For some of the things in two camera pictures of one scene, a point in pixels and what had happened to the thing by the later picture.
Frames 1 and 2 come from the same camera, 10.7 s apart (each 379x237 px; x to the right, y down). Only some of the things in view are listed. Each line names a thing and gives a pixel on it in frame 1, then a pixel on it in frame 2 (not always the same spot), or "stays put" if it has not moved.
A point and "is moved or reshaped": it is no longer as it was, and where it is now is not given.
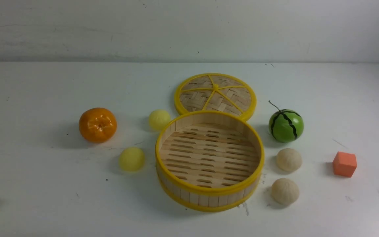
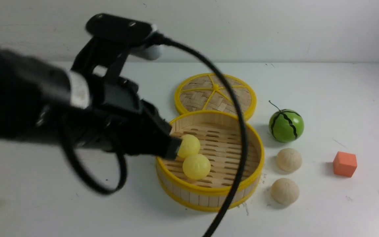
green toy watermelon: [286, 125] stays put
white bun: [289, 160] stays put
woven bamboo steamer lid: [216, 92] stays put
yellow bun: [158, 118] is moved or reshaped
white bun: [285, 191] stays put
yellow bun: [132, 159] -> [196, 166]
